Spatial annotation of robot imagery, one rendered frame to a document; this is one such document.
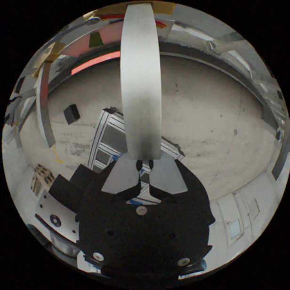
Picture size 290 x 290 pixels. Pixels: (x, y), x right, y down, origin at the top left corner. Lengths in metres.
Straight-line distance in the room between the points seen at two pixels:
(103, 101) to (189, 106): 0.87
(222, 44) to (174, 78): 0.78
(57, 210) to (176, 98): 1.06
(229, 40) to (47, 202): 0.56
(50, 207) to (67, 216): 0.05
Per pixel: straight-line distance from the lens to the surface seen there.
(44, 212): 0.29
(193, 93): 1.04
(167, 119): 0.98
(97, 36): 0.26
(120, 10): 0.20
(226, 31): 0.55
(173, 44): 0.30
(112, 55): 0.28
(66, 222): 0.27
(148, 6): 0.16
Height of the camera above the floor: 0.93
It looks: 60 degrees down
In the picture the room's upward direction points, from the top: 178 degrees counter-clockwise
